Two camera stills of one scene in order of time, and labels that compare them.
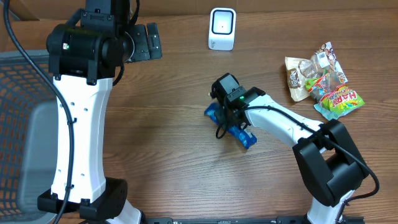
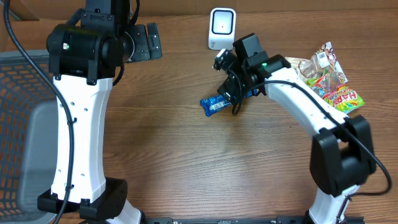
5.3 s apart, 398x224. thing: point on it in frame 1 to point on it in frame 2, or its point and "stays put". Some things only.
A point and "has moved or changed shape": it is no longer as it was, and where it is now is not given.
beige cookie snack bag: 298,71 stays put
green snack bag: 338,99 stays put
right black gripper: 223,122 to 229,84
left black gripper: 145,51 stays put
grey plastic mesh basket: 28,126 stays put
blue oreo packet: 244,138 has moved or changed shape
